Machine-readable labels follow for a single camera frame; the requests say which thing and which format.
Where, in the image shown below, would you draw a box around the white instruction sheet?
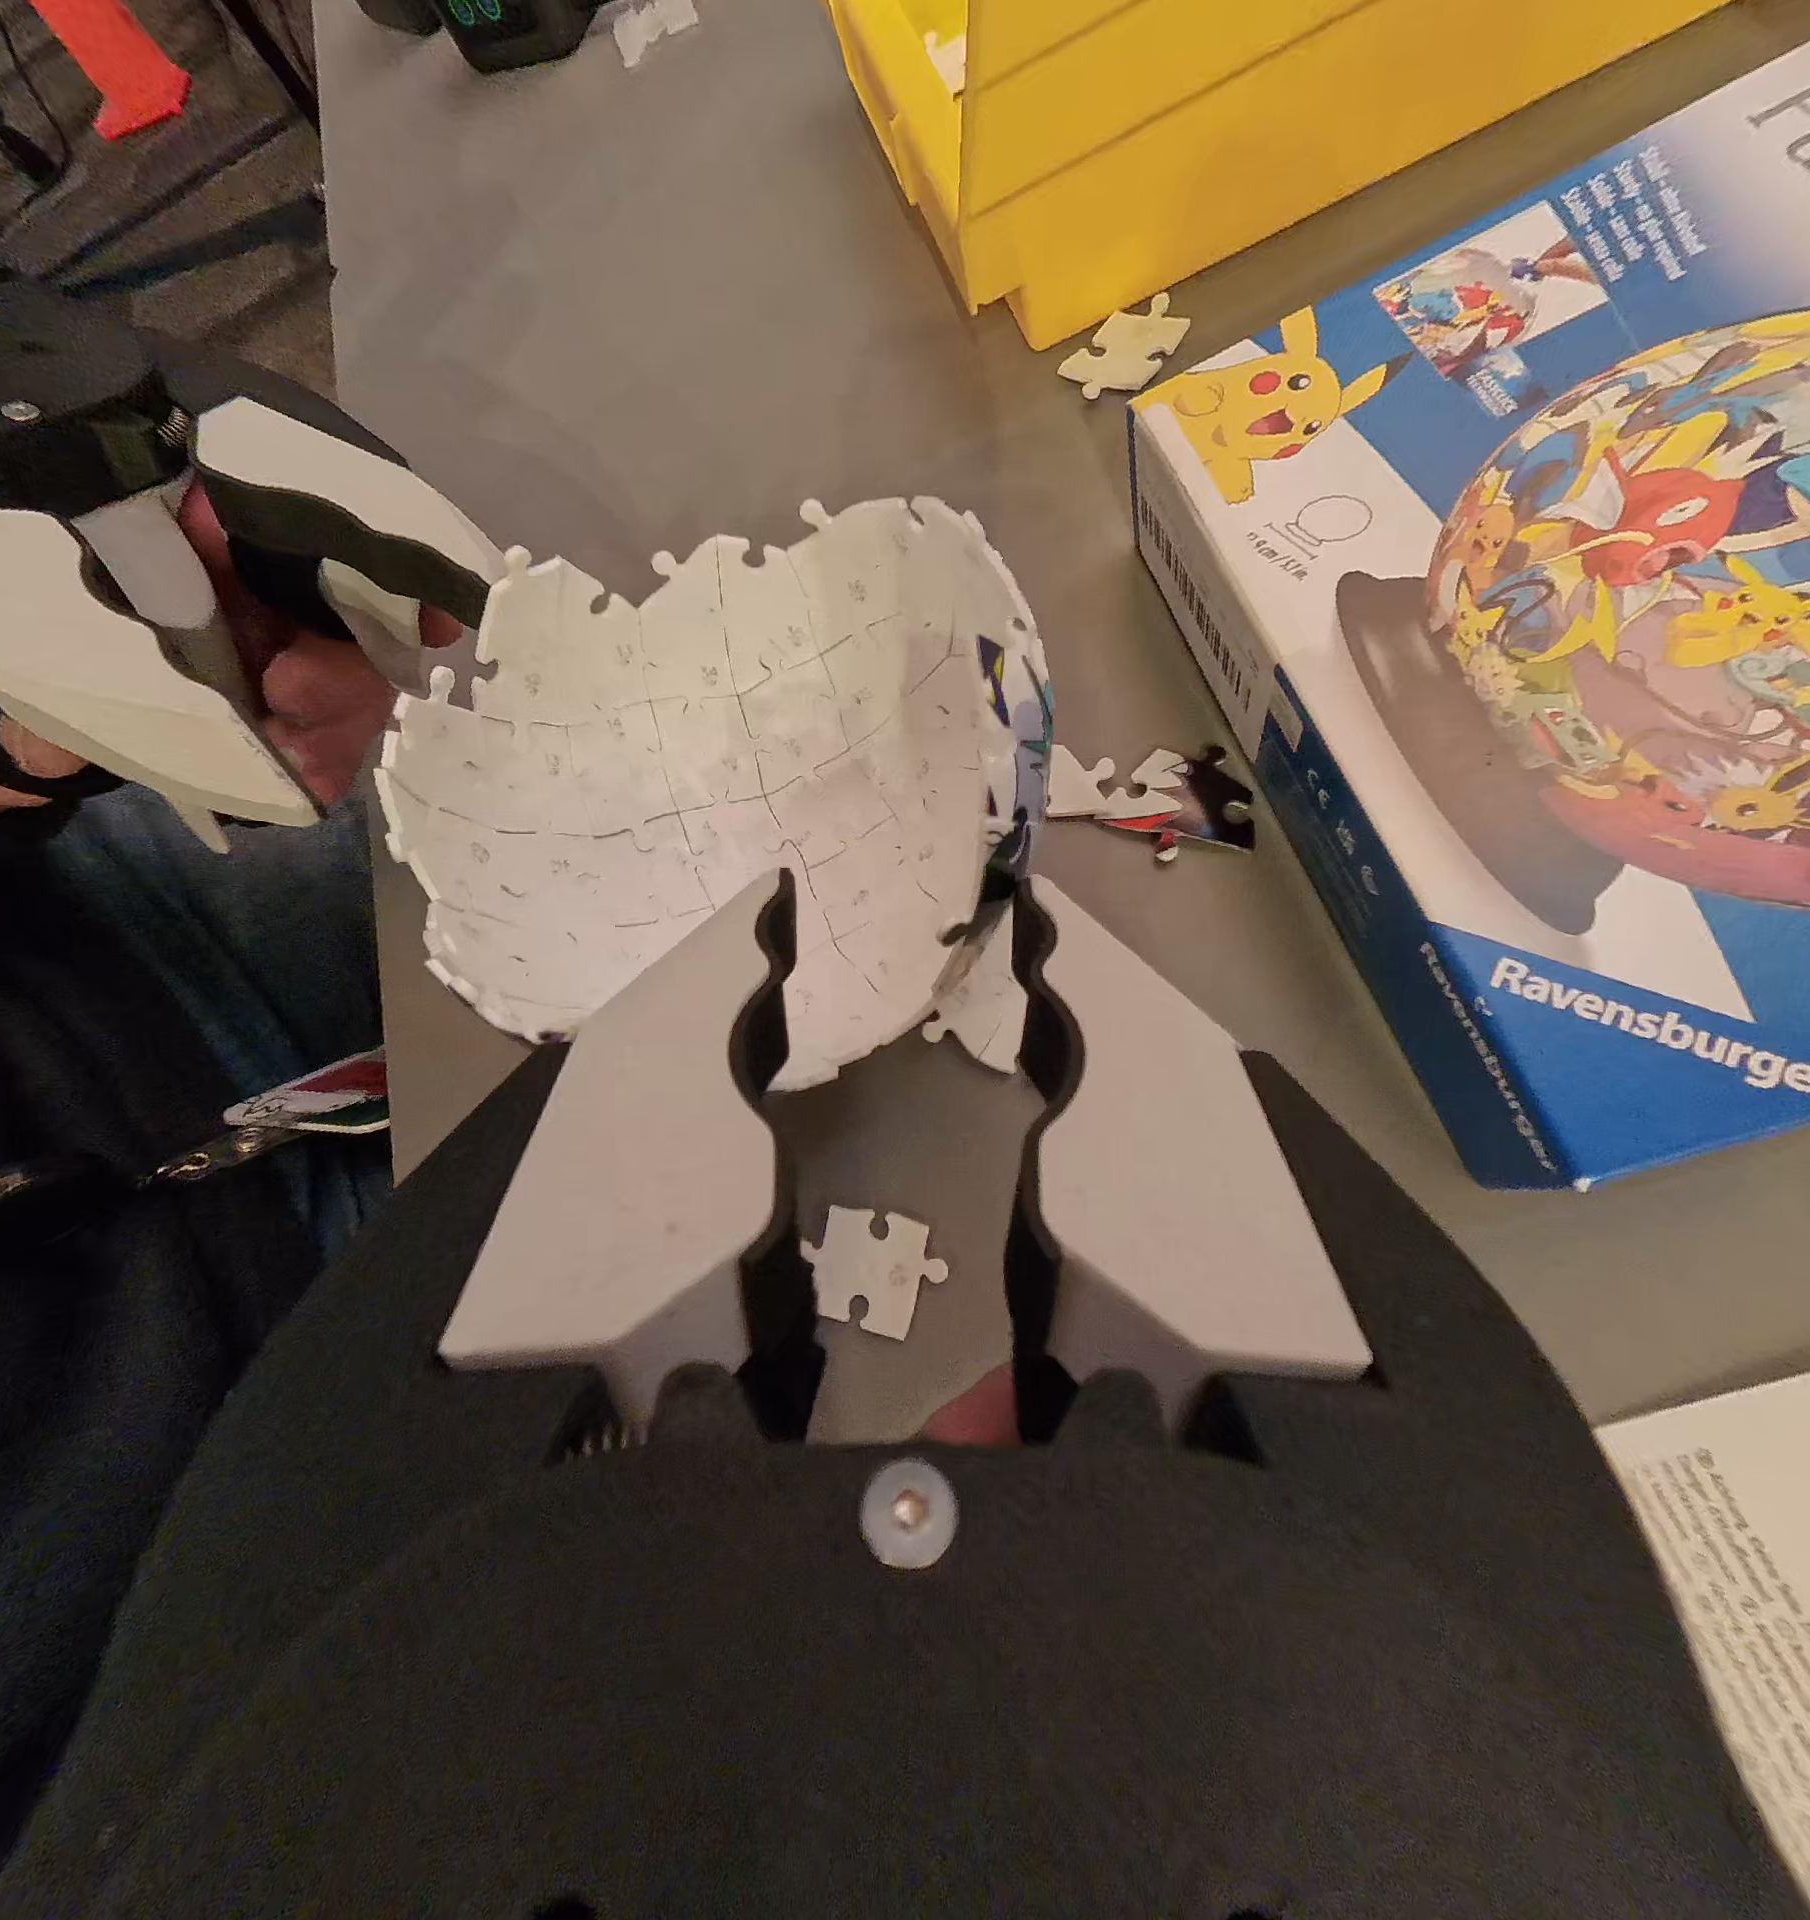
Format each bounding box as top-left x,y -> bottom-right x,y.
1594,1356 -> 1810,1920

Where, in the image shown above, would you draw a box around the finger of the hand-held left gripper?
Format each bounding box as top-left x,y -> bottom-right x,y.
189,393 -> 512,699
0,506 -> 326,830

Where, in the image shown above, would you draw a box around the black timer device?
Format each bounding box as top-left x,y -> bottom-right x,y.
357,0 -> 610,76

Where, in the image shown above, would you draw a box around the red white badge card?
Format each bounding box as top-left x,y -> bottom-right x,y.
220,1050 -> 394,1135

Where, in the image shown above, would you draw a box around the black red puzzle piece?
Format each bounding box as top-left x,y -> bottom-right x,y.
1092,743 -> 1257,864

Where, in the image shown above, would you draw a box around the orange traffic cone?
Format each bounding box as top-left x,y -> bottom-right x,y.
27,0 -> 192,142

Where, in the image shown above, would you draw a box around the person's blue jeans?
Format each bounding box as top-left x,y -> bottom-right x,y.
50,788 -> 385,1058

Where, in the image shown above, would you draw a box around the blue puzzle box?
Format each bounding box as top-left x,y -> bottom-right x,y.
1126,15 -> 1810,1196

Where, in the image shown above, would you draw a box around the person's left hand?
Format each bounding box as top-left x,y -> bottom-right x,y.
177,480 -> 404,812

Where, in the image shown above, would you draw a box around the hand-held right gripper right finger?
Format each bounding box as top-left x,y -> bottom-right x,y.
1007,878 -> 1374,1442

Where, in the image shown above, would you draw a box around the black strap with buckle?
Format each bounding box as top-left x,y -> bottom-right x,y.
0,1128 -> 236,1220

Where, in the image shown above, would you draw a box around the colourful puzzle ball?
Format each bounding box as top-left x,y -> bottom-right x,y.
376,493 -> 1058,1094

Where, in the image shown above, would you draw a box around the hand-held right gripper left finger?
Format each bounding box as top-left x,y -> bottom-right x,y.
438,866 -> 826,1444

